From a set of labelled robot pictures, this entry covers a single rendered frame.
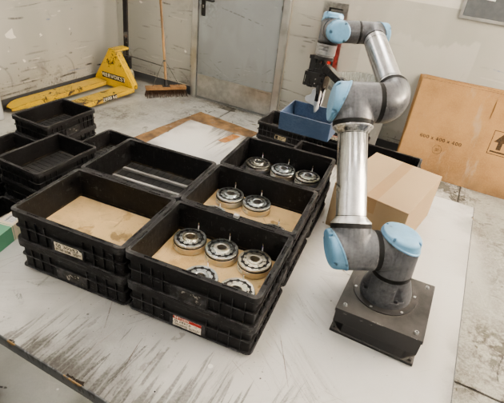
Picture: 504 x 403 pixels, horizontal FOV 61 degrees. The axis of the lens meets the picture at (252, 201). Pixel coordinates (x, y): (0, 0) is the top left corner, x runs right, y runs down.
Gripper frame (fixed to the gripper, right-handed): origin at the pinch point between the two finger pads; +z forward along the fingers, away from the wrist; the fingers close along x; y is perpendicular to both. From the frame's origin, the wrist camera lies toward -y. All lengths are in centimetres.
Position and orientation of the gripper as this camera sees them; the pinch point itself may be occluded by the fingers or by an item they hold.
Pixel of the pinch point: (317, 109)
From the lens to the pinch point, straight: 175.6
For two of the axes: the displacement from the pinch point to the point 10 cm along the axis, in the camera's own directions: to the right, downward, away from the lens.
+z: -1.6, 8.9, 4.3
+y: -8.7, -3.3, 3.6
